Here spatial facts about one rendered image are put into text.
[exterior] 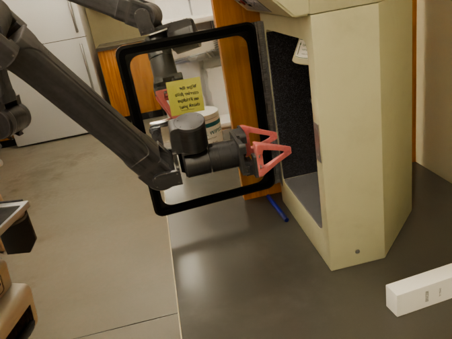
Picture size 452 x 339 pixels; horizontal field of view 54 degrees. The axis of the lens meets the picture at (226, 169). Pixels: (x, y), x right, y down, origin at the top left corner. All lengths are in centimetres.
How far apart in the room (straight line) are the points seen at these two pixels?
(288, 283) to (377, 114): 35
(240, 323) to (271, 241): 25
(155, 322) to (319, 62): 183
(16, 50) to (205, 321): 53
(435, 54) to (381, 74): 47
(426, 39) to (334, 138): 56
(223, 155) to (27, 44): 39
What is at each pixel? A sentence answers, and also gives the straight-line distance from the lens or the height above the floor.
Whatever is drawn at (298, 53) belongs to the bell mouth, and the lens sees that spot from 86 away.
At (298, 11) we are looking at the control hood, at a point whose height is 142.
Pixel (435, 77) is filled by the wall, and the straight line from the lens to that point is 126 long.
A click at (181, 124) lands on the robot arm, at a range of 83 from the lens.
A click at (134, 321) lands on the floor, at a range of 240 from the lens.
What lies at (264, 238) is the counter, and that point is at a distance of 102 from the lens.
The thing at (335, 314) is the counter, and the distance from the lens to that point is 81.
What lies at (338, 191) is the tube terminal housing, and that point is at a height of 111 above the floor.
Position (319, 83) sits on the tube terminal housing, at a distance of 74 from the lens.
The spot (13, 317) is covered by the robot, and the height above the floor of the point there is 77.
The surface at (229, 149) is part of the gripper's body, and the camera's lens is 87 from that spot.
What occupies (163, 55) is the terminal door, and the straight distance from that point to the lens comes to 98.
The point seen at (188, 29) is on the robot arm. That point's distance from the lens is 106.
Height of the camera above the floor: 148
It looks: 23 degrees down
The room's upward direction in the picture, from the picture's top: 10 degrees counter-clockwise
